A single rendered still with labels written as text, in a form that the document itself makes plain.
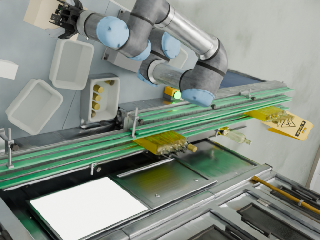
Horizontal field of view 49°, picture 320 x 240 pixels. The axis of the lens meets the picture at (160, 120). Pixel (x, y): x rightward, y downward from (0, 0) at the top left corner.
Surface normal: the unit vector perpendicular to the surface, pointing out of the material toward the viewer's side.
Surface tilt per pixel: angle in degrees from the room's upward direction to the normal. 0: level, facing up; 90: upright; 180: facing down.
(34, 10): 90
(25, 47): 0
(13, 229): 90
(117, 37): 0
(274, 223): 90
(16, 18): 0
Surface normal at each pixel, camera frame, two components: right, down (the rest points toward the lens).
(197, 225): 0.15, -0.92
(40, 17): 0.69, 0.35
